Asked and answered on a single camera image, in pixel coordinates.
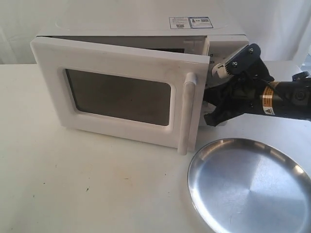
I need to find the white microwave door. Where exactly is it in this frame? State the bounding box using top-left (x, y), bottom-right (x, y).
top-left (31, 36), bottom-right (209, 155)

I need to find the upper white control knob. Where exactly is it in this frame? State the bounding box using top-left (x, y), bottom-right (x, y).
top-left (211, 63), bottom-right (230, 79)

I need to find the white microwave oven body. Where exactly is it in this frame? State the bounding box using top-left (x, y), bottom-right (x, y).
top-left (38, 0), bottom-right (249, 67)

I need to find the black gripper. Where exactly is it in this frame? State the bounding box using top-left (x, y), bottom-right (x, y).
top-left (203, 43), bottom-right (275, 126)

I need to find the round stainless steel plate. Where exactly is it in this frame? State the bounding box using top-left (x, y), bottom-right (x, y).
top-left (187, 138), bottom-right (311, 233)

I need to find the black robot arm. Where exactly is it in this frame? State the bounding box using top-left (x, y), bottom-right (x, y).
top-left (203, 43), bottom-right (311, 126)

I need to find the blue white label sticker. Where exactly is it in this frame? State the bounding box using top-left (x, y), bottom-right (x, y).
top-left (169, 17), bottom-right (213, 29)

